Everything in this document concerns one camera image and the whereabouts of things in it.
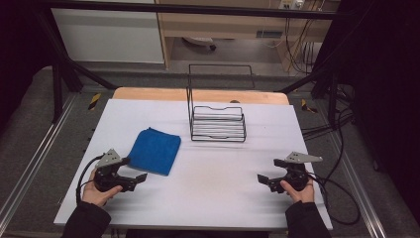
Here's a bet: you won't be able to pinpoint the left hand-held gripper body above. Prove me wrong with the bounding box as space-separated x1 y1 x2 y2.
93 148 131 193

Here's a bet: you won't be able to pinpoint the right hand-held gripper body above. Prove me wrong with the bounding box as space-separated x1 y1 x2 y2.
279 151 324 192

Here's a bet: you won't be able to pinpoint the blue towel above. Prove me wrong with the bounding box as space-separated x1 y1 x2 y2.
126 127 182 177

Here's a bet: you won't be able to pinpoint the black wire rack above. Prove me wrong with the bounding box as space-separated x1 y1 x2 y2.
185 63 257 144

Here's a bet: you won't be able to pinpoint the person's left hand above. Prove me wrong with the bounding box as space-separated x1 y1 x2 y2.
81 168 124 208

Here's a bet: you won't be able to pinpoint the person's right hand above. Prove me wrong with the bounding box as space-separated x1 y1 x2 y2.
279 178 315 204

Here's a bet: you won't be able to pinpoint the white table sheet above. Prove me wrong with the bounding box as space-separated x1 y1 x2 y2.
53 98 334 231

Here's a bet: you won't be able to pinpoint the wooden table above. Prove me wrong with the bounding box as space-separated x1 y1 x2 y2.
112 86 290 106

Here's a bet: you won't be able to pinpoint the white cabinet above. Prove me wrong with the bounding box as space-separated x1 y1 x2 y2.
51 8 165 64

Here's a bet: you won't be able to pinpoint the black curtain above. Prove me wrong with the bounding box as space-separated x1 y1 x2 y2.
338 0 420 227
0 0 55 128

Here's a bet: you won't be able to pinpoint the white chair base with caster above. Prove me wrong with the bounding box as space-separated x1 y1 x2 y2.
181 36 218 52

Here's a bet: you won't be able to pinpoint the white power strip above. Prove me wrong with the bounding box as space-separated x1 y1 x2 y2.
278 0 305 10

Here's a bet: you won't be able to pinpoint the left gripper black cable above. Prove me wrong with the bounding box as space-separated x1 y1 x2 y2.
75 154 106 205

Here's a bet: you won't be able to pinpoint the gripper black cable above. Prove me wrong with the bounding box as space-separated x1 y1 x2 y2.
306 170 362 226
75 154 106 205

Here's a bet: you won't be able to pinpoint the black floor cables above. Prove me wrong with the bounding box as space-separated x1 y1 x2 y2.
300 82 356 142

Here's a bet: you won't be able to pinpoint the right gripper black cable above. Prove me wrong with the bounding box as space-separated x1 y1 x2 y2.
306 170 362 226

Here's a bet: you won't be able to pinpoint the aluminium rail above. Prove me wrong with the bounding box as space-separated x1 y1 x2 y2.
325 131 388 238
0 93 79 229

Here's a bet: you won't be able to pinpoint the bundle of hanging cables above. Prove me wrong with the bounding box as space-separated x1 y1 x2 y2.
284 18 319 74

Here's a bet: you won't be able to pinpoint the black metal frame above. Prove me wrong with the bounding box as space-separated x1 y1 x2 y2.
33 0 352 131

